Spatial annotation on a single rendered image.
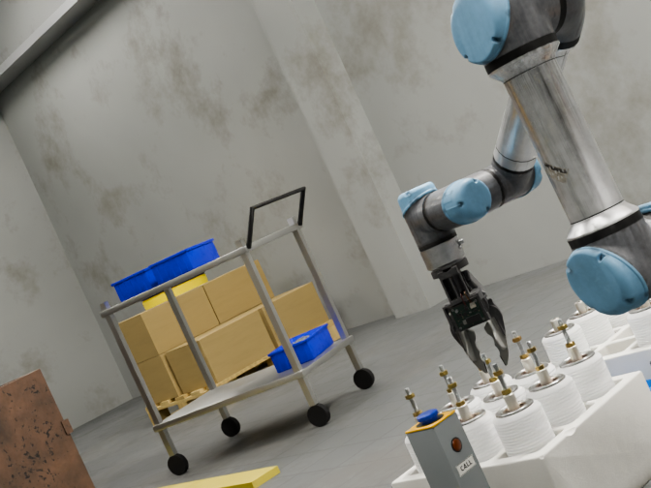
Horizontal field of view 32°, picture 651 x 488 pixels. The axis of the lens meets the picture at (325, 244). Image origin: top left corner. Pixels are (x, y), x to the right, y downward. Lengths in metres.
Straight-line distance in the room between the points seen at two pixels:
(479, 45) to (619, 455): 0.89
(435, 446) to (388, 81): 4.48
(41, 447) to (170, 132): 4.11
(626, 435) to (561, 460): 0.21
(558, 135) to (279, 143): 5.46
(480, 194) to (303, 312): 4.93
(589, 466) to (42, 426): 2.49
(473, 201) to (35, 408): 2.56
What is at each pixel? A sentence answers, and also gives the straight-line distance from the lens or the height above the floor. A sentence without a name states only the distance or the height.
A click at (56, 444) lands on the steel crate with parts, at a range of 4.22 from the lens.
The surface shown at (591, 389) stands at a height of 0.20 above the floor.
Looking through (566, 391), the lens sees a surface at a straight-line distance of 2.18.
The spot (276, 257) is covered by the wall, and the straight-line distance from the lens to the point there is 7.46.
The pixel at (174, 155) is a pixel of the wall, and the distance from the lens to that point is 7.95.
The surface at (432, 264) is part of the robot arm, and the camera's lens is 2.04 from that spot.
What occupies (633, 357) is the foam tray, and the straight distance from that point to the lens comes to 2.52.
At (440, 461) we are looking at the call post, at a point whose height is 0.25.
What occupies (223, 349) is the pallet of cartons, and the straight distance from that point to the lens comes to 6.36.
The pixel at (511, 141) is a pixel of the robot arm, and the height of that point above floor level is 0.70.
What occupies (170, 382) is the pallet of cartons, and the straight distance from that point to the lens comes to 6.58.
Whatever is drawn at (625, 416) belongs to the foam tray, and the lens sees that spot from 2.26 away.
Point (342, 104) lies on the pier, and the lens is 6.41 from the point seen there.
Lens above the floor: 0.72
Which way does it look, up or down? 1 degrees down
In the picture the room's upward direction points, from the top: 24 degrees counter-clockwise
